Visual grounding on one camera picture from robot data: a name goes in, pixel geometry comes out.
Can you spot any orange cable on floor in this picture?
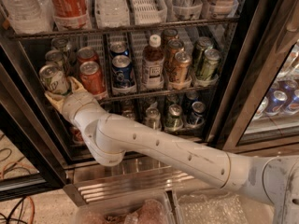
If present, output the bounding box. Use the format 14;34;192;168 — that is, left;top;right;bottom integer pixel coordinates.
0;161;36;224

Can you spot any clear plastic bin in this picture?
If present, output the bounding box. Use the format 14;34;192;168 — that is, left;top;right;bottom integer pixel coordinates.
173;189;273;224
70;190;176;224

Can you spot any left clear plastic bin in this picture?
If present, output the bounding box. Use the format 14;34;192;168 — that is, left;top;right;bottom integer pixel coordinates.
70;190;176;224

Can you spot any orange-brown can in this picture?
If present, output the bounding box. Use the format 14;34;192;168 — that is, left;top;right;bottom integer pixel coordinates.
162;28;178;45
169;51;192;84
164;39;185;72

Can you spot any front red soda can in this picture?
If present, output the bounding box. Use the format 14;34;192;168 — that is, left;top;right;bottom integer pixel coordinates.
79;62;107;97

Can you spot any front green tall can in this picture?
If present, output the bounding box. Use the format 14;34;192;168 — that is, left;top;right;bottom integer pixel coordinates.
196;49;221;81

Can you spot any empty white plastic tray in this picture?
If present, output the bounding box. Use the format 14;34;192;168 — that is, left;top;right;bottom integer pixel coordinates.
130;0;167;25

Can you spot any red coca-cola bottle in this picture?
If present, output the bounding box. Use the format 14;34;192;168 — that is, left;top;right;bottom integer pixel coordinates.
51;0;91;31

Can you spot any green 7up can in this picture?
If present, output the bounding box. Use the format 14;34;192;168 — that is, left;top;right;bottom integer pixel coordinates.
39;63;69;95

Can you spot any bottom shelf gold can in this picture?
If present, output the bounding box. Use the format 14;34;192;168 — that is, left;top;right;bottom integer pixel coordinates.
121;110;136;120

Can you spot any rear green tall can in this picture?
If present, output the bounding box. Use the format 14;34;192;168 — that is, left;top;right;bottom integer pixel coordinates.
192;36;214;71

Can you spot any clear water bottle centre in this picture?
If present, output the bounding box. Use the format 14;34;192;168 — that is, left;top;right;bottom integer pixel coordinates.
94;0;130;28

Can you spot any bottom shelf grey can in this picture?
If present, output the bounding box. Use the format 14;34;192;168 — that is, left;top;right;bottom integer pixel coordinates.
144;107;161;130

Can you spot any red soda can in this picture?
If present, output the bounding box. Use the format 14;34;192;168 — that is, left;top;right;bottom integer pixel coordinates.
79;62;107;97
77;47;99;64

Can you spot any rear blue pepsi can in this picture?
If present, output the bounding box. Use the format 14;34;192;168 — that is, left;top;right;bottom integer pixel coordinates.
110;42;129;58

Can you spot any right clear plastic bin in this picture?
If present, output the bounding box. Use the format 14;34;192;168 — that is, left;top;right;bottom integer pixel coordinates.
173;189;273;224

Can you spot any middle 7up can behind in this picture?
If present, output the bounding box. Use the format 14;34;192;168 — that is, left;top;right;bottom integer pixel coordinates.
45;49;67;72

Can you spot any front blue pepsi can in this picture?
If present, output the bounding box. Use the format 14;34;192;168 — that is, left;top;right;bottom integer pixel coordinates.
111;55;135;94

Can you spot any bottom shelf red can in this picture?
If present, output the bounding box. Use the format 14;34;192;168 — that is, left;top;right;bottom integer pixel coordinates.
70;126;84;144

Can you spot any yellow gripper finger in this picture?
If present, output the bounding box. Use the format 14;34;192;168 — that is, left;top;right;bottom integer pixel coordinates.
45;91;65;113
67;77;87;93

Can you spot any rear 7up can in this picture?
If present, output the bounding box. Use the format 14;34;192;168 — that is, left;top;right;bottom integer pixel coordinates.
51;37;76;63

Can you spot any green tall can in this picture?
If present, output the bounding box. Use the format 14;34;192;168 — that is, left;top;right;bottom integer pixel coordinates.
192;36;214;71
196;49;221;81

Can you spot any bottom shelf blue can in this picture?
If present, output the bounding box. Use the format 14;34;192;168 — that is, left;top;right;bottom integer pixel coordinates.
187;101;206;126

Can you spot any blue can behind glass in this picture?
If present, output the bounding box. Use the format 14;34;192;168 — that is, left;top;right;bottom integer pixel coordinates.
264;91;287;116

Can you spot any rear red soda can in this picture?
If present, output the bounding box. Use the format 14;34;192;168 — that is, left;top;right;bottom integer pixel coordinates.
77;47;99;64

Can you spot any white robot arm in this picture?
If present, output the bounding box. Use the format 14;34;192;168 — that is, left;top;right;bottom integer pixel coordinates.
45;77;299;224

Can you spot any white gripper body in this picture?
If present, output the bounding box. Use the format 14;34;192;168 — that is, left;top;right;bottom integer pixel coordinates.
61;91;105;124

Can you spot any clear water bottle left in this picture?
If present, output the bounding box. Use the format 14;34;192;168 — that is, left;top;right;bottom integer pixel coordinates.
1;0;53;35

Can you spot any brown tea bottle white cap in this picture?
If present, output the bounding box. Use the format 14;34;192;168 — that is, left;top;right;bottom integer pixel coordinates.
142;35;164;89

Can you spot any front orange-brown can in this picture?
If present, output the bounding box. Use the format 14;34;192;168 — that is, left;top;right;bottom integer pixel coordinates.
169;51;192;84

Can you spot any right glass fridge door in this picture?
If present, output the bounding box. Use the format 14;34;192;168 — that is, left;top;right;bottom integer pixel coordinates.
214;0;299;152

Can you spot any bottom shelf green can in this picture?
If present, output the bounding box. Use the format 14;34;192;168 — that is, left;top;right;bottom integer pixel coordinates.
164;105;183;131

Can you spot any clear water bottle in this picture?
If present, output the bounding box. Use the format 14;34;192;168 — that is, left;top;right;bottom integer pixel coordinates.
94;0;130;28
1;0;53;35

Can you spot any middle orange-brown can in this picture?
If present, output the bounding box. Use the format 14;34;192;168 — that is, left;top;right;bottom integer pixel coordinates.
164;39;185;72

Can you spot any rear orange-brown can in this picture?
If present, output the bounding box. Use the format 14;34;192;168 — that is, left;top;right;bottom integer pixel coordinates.
162;28;178;45

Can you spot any blue pepsi can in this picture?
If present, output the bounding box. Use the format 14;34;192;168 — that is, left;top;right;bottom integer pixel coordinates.
110;42;129;58
111;55;135;94

